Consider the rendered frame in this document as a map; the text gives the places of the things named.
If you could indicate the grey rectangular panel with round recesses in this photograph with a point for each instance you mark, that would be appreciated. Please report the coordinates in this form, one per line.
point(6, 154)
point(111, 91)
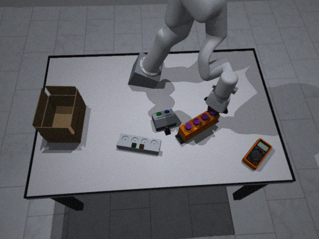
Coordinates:
point(138, 143)

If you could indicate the brown cardboard box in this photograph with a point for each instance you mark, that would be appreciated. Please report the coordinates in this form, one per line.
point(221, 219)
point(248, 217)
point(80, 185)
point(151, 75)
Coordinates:
point(59, 117)

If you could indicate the grey key housing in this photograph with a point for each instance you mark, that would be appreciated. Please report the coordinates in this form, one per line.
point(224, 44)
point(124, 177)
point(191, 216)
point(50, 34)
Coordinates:
point(164, 120)

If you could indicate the orange digital multimeter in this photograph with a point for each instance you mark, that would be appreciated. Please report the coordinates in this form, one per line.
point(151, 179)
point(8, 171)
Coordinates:
point(257, 154)

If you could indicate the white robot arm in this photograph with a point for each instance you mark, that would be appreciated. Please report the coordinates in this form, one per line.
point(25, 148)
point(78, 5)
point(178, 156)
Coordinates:
point(179, 18)

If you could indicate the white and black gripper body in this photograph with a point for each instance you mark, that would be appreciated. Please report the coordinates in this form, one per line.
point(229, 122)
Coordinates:
point(218, 105)

